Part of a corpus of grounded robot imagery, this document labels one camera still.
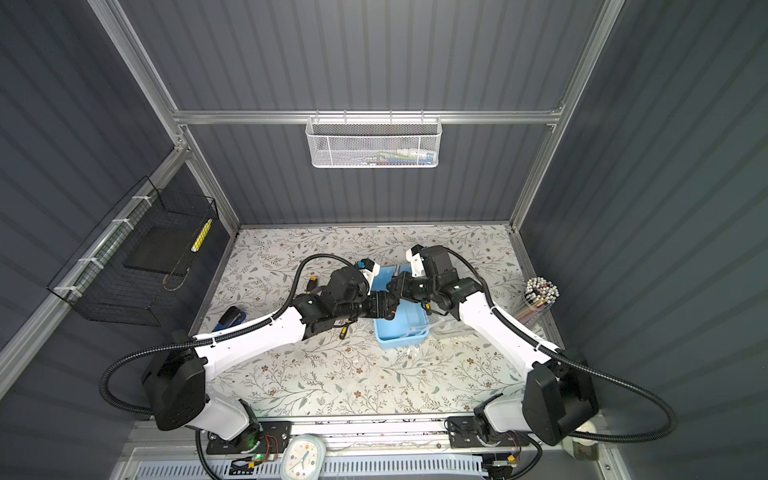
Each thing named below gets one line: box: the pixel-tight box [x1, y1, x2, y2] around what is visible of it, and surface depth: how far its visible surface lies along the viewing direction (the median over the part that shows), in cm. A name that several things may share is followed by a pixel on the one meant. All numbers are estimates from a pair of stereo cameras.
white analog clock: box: [280, 435, 326, 480], surface depth 70 cm
